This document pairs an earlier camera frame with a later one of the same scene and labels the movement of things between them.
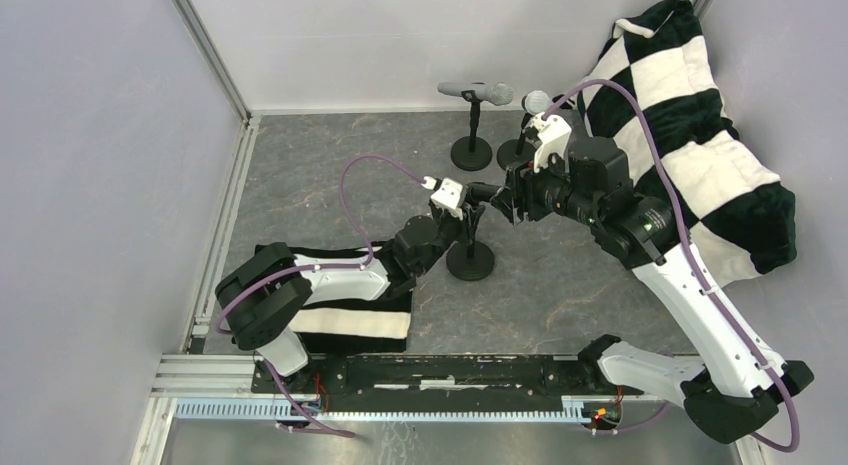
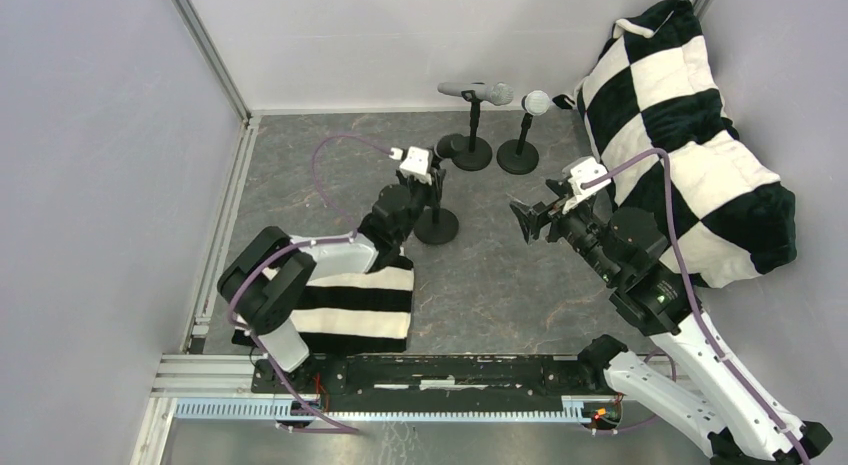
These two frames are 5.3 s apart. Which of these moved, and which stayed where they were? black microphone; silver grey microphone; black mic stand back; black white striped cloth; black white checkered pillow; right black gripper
Moved: black mic stand back; black microphone; right black gripper
Stayed: black white striped cloth; silver grey microphone; black white checkered pillow
